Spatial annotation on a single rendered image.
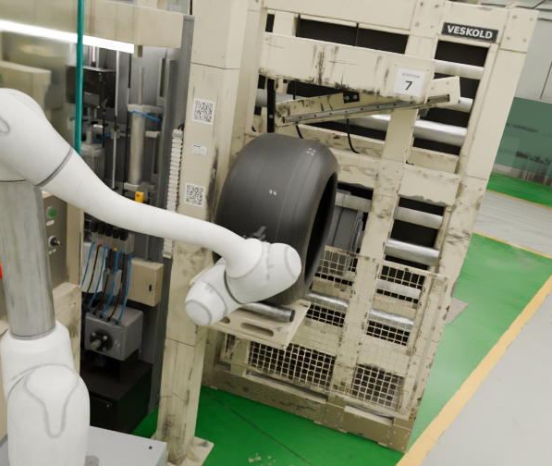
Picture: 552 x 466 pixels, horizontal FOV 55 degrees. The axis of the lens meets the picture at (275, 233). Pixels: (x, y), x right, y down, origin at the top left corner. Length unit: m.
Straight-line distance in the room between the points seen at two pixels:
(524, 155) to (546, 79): 1.37
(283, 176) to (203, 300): 0.56
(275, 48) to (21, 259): 1.15
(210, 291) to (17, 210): 0.44
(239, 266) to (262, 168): 0.56
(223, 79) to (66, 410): 1.08
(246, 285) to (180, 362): 1.05
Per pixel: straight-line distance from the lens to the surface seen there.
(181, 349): 2.14
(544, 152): 10.77
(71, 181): 1.07
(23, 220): 1.25
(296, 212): 1.57
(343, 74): 1.92
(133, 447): 1.48
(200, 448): 2.58
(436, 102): 2.03
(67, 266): 1.90
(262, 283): 1.15
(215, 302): 1.21
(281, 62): 1.97
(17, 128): 1.04
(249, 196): 1.60
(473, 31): 2.21
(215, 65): 1.78
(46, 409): 1.21
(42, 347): 1.35
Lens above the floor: 1.78
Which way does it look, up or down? 20 degrees down
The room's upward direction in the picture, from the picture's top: 9 degrees clockwise
